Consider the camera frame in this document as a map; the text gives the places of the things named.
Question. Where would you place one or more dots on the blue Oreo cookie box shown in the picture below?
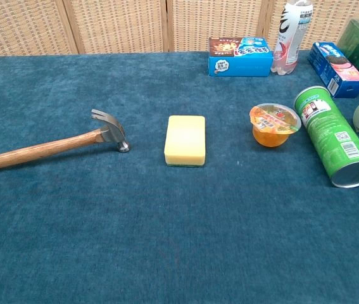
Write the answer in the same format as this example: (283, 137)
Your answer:
(336, 68)

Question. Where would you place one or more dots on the green chips can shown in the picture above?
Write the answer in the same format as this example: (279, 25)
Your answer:
(334, 136)

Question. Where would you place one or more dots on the clear drink bottle white label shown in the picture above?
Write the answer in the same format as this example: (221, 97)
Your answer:
(288, 38)

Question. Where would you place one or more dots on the blue table cloth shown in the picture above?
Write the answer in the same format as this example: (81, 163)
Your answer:
(135, 221)

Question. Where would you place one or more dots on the woven rattan folding screen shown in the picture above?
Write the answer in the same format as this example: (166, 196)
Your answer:
(119, 25)

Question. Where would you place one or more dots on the yellow sponge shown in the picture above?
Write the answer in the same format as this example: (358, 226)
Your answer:
(185, 139)

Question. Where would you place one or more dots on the blue snack box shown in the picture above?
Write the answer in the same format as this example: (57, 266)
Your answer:
(239, 61)

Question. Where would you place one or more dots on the orange fruit jelly cup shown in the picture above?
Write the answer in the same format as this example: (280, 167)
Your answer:
(272, 125)

